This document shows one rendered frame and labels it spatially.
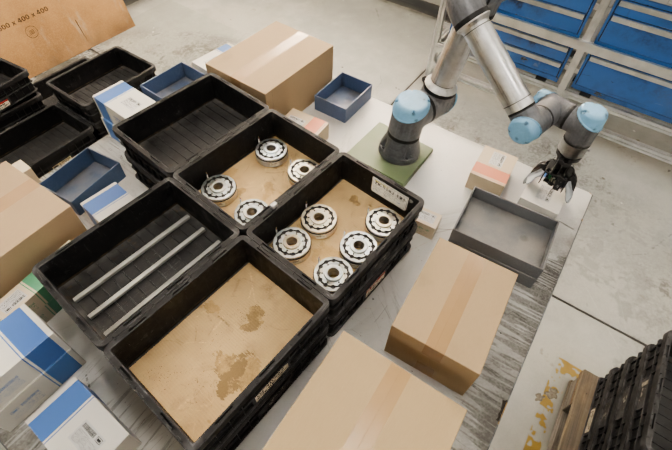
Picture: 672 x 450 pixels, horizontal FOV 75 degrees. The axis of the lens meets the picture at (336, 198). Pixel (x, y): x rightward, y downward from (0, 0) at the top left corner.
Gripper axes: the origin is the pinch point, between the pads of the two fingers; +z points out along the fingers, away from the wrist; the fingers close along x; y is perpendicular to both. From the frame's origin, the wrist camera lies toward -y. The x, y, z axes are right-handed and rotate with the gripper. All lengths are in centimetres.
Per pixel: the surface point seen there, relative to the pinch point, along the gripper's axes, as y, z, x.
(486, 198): 13.9, 0.4, -14.8
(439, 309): 63, -9, -10
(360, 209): 46, -6, -43
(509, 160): -7.0, 0.3, -14.9
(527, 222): 13.8, 2.2, -0.5
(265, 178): 53, -6, -74
